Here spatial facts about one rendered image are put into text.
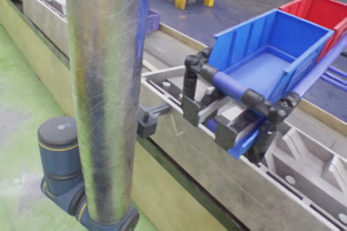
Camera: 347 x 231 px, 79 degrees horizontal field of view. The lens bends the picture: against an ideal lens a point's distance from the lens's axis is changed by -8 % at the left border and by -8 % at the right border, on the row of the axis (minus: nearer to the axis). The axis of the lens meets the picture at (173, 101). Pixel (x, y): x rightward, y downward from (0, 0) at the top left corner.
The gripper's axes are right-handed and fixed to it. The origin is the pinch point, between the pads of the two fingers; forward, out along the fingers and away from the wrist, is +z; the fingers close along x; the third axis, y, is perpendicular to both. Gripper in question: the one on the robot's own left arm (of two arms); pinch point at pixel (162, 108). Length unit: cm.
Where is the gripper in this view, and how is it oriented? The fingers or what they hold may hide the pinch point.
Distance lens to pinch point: 76.7
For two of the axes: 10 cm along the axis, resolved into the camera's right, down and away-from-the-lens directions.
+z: 6.9, -2.3, 6.8
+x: -6.8, -5.2, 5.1
